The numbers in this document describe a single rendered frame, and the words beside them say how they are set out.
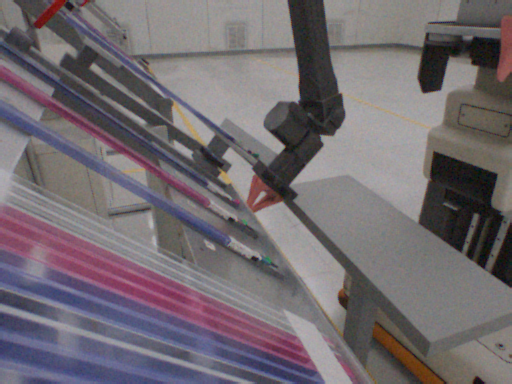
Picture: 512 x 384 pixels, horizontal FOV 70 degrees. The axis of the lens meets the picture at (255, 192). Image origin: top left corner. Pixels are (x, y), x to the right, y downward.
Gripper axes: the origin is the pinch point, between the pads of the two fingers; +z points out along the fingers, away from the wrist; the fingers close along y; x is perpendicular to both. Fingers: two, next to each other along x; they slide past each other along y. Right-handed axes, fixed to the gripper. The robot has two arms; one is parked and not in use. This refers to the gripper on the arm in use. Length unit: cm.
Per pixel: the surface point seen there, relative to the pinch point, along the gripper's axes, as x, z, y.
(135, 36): 33, -7, -750
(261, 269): -7.0, 1.4, 22.7
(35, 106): -40.3, 1.6, 13.2
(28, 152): -33, 44, -82
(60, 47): -49, 56, -441
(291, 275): -2.3, -0.3, 23.2
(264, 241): -2.4, 0.2, 13.4
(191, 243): -20.7, 1.5, 26.7
